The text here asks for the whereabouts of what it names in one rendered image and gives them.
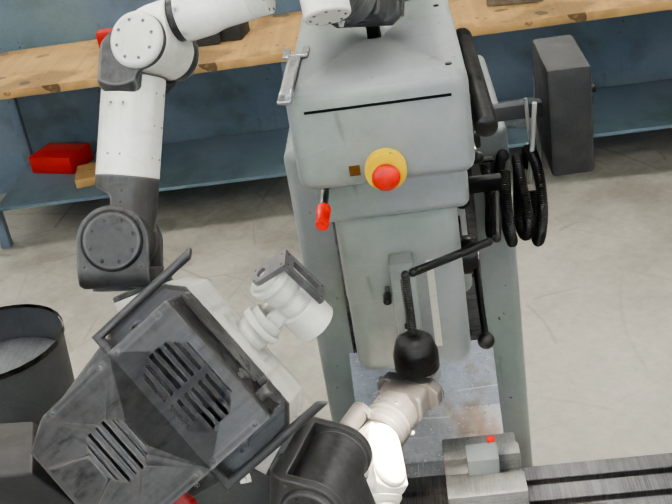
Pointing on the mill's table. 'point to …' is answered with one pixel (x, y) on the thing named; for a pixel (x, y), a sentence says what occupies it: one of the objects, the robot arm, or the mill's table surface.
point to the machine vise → (455, 456)
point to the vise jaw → (489, 489)
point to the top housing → (382, 98)
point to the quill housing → (364, 319)
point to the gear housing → (414, 195)
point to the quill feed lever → (477, 291)
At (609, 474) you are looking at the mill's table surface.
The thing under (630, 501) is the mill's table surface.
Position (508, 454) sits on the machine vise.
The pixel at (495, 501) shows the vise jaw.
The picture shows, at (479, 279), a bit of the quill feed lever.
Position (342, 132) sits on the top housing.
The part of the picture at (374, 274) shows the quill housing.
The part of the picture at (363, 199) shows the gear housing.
